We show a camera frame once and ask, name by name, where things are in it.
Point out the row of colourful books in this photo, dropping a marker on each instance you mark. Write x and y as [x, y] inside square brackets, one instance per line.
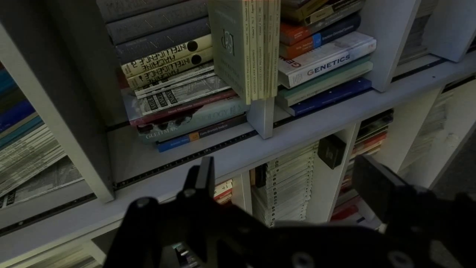
[314, 59]

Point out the black box on shelf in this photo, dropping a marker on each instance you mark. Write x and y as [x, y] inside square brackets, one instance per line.
[330, 151]

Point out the grey middle bookshelf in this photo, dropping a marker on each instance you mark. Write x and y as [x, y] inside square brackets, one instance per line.
[58, 56]

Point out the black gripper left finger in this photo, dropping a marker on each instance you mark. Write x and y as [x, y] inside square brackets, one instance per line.
[196, 197]

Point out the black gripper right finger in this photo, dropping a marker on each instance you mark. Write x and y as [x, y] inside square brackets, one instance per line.
[391, 199]

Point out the row of grey Machine Intelligence books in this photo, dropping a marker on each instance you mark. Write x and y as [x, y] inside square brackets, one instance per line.
[141, 27]

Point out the stack of pale journals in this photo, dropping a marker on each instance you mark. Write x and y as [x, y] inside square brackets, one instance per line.
[245, 45]

